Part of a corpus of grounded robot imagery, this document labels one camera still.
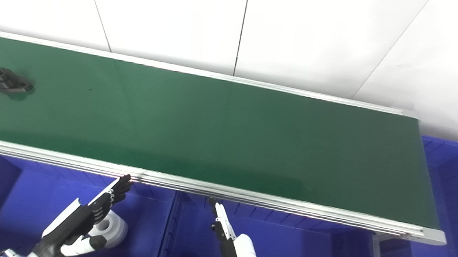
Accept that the green conveyor belt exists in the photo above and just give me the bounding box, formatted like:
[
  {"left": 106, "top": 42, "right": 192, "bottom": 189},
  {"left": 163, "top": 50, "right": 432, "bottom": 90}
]
[
  {"left": 0, "top": 28, "right": 458, "bottom": 247},
  {"left": 0, "top": 34, "right": 453, "bottom": 231}
]

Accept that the white cylindrical part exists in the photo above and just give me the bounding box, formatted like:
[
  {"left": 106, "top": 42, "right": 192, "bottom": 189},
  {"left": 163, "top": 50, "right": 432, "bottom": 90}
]
[{"left": 92, "top": 209, "right": 130, "bottom": 250}]

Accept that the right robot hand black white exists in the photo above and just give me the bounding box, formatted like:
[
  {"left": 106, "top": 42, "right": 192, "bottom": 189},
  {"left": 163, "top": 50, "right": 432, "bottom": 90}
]
[{"left": 172, "top": 195, "right": 268, "bottom": 257}]

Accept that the blue plastic bin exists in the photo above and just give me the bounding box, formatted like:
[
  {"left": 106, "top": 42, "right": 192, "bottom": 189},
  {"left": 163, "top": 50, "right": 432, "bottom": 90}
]
[
  {"left": 378, "top": 132, "right": 458, "bottom": 257},
  {"left": 0, "top": 153, "right": 179, "bottom": 257},
  {"left": 166, "top": 190, "right": 379, "bottom": 257}
]

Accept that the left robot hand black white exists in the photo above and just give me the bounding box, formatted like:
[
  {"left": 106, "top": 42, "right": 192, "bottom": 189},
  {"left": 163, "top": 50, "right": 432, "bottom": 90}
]
[{"left": 32, "top": 167, "right": 133, "bottom": 257}]

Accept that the black flanged metal part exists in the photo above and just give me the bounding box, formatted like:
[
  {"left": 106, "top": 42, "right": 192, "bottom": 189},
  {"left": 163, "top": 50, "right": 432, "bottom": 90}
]
[{"left": 0, "top": 67, "right": 36, "bottom": 96}]

